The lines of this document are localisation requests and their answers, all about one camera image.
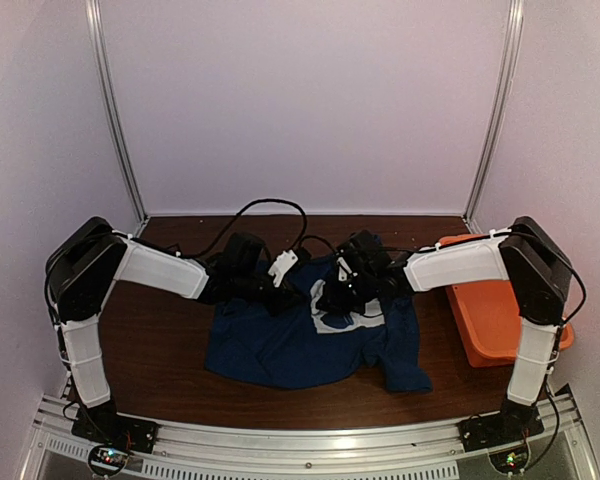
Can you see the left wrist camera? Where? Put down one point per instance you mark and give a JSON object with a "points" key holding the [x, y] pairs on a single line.
{"points": [[286, 262]]}

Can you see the navy white clothing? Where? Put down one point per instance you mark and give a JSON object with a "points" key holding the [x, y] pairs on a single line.
{"points": [[307, 346]]}

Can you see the circuit board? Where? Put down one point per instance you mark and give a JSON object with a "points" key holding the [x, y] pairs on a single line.
{"points": [[510, 461], [106, 460]]}

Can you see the front aluminium rail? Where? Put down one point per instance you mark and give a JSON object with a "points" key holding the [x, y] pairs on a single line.
{"points": [[431, 450]]}

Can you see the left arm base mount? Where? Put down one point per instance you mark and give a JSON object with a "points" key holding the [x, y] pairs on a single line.
{"points": [[124, 433]]}

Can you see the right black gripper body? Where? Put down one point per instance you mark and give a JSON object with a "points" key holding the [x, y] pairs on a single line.
{"points": [[351, 298]]}

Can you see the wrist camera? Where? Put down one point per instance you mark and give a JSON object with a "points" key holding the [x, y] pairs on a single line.
{"points": [[286, 262], [345, 273]]}

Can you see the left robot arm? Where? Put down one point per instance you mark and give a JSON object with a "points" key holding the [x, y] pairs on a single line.
{"points": [[81, 273]]}

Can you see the left aluminium frame post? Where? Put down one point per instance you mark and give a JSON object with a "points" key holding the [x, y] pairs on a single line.
{"points": [[103, 70]]}

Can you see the right aluminium frame post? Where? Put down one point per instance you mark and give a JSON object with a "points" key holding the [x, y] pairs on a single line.
{"points": [[509, 59]]}

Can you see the aluminium frame post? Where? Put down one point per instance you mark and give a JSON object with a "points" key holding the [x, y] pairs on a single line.
{"points": [[103, 70], [509, 59]]}

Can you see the orange plastic bin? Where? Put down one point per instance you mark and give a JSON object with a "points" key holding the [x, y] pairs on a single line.
{"points": [[487, 317]]}

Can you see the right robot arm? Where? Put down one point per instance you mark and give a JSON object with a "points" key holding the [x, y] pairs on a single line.
{"points": [[522, 254]]}

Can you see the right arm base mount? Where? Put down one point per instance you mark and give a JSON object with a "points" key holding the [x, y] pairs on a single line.
{"points": [[493, 430]]}

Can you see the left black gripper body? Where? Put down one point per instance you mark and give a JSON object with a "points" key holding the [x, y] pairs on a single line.
{"points": [[272, 305]]}

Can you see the right circuit board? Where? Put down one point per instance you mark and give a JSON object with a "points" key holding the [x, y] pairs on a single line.
{"points": [[510, 461]]}

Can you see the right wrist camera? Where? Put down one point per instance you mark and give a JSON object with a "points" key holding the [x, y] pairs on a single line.
{"points": [[345, 273]]}

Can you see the left circuit board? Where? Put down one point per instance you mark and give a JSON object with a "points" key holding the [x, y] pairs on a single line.
{"points": [[106, 460]]}

